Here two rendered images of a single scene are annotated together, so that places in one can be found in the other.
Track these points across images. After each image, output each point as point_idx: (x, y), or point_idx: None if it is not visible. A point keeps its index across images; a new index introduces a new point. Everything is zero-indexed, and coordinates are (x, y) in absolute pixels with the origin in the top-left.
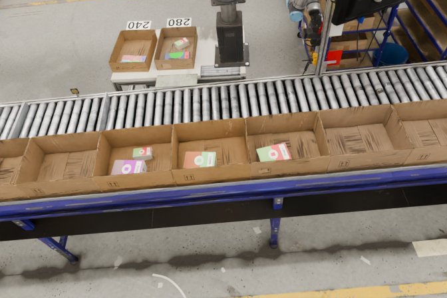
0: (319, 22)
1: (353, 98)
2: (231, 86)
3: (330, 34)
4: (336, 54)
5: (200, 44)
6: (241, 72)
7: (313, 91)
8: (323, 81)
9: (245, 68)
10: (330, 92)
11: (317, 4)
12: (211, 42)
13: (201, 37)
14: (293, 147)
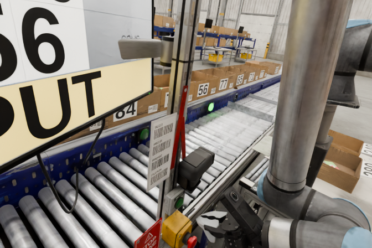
0: (230, 225)
1: (73, 223)
2: (229, 161)
3: (166, 173)
4: (145, 238)
5: (327, 185)
6: (243, 177)
7: (145, 205)
8: (142, 232)
9: (249, 185)
10: (118, 213)
11: (283, 230)
12: (328, 195)
13: (347, 195)
14: None
